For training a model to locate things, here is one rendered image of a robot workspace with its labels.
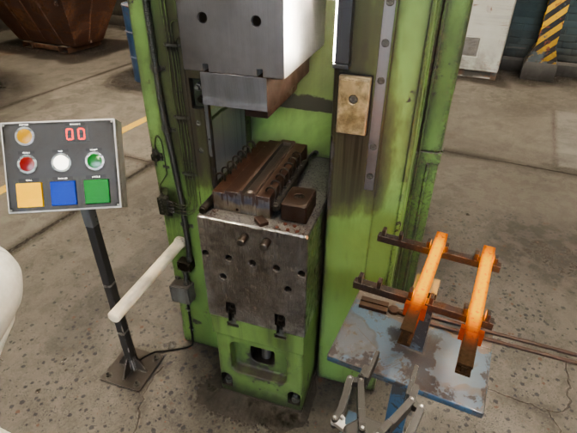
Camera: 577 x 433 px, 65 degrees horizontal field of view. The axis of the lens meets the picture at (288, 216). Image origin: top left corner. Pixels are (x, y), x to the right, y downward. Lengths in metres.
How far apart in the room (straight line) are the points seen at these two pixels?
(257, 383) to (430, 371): 0.91
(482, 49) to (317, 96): 4.87
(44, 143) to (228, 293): 0.77
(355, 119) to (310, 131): 0.48
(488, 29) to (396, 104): 5.13
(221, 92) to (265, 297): 0.71
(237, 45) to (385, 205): 0.67
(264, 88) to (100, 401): 1.52
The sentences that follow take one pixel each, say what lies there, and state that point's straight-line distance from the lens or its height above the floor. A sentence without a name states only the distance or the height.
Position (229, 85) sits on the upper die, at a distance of 1.30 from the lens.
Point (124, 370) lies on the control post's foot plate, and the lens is 2.22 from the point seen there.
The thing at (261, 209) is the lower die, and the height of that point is 0.94.
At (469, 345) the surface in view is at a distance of 0.98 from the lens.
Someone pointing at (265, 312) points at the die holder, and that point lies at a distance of 1.64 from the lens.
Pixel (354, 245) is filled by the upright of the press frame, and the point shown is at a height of 0.77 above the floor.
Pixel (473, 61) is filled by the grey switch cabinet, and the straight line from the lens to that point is 6.52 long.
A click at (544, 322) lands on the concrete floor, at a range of 2.70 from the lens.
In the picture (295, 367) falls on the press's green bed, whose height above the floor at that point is 0.28.
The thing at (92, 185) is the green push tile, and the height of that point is 1.03.
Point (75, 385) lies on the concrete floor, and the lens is 2.32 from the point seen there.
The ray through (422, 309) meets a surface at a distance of 1.02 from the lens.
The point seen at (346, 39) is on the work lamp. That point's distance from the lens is 1.28.
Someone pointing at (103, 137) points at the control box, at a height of 1.15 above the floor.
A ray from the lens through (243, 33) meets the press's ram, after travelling 1.25.
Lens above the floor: 1.72
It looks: 33 degrees down
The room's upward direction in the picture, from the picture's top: straight up
